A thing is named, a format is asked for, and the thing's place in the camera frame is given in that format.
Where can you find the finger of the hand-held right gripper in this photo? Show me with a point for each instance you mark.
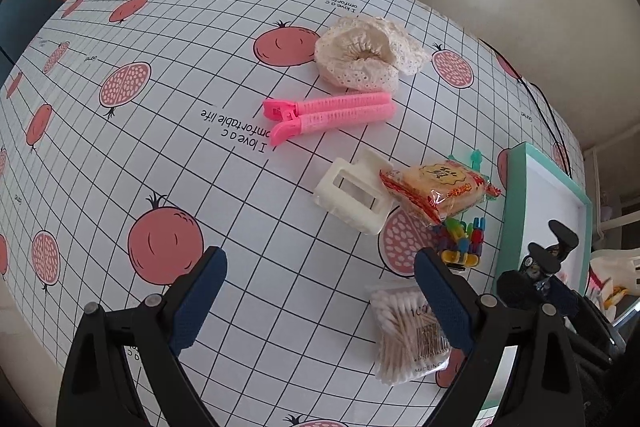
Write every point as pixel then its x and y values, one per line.
pixel 560 297
pixel 562 234

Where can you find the orange rice cracker packet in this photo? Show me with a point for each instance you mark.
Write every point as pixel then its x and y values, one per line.
pixel 440 187

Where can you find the white furniture frame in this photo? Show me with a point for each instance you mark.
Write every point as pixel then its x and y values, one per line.
pixel 610 217

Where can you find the cream lace scrunchie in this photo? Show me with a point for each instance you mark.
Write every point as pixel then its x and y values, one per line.
pixel 350 67

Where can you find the pomegranate print tablecloth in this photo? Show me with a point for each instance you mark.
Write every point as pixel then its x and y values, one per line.
pixel 175 157

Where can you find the bag of cotton swabs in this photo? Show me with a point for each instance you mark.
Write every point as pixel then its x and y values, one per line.
pixel 400 337

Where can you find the teal cardboard box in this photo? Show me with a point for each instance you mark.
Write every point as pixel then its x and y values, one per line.
pixel 545 202

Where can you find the green plastic pick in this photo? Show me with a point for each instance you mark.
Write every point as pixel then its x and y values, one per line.
pixel 475 155

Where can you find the white hair claw clip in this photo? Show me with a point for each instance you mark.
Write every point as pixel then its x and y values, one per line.
pixel 350 197

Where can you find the white plastic bag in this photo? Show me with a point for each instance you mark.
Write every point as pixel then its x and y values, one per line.
pixel 612 264

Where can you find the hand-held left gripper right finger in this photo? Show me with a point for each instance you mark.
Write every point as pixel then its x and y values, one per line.
pixel 447 302

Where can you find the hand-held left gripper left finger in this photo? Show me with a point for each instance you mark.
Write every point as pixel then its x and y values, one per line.
pixel 195 307

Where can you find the pile of colourful small clips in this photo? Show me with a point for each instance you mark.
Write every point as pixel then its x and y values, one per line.
pixel 462 243

